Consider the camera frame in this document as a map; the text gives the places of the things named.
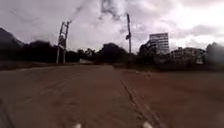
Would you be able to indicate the reddish brown paved ground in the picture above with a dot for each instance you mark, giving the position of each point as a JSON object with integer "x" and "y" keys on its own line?
{"x": 186, "y": 100}

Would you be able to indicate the low building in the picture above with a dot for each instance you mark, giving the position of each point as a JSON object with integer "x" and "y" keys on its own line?
{"x": 188, "y": 55}

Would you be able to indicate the double utility pole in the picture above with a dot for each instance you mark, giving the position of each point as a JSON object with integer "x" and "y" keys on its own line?
{"x": 62, "y": 40}

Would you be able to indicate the row of dark trees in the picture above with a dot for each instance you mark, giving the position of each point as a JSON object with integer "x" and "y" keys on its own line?
{"x": 40, "y": 51}

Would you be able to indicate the reddish brown paved road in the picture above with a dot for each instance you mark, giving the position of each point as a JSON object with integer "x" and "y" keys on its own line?
{"x": 76, "y": 96}

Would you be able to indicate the tall pale building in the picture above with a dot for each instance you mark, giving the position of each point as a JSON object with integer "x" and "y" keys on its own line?
{"x": 160, "y": 42}

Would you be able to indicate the robot's own part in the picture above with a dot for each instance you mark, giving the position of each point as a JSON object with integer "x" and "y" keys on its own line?
{"x": 77, "y": 126}
{"x": 147, "y": 125}

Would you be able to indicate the low white wall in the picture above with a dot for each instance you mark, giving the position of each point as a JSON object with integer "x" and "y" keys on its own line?
{"x": 85, "y": 61}

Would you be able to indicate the dark verge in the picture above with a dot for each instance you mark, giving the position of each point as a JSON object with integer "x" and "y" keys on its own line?
{"x": 26, "y": 65}

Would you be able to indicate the dark tree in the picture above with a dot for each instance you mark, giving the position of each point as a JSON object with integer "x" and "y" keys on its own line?
{"x": 215, "y": 53}

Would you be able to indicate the flat kerb strip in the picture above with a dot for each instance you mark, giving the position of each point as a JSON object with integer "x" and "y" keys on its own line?
{"x": 137, "y": 101}

